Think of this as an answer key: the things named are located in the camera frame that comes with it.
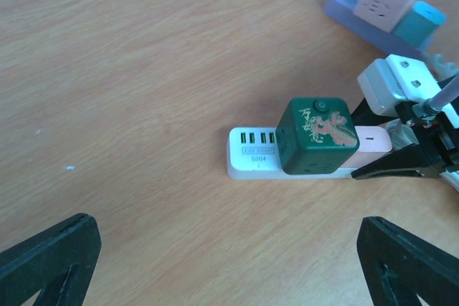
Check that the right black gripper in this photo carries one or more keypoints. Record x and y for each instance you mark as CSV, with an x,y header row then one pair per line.
x,y
425,143

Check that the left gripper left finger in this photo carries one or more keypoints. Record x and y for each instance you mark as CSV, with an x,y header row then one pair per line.
x,y
56,264

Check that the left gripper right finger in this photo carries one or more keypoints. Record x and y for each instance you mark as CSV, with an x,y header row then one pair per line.
x,y
403,269

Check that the pink charger plug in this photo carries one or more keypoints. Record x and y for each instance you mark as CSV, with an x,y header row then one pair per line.
x,y
374,143

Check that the green cube plug adapter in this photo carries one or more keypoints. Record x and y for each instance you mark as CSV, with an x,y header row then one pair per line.
x,y
315,136

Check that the white power strip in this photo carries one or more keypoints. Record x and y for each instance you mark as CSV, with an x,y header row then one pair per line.
x,y
252,154

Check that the purple power strip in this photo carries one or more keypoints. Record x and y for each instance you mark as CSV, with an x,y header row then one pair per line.
x,y
341,11

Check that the blue charger plug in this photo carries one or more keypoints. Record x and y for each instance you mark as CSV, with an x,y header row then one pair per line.
x,y
419,23

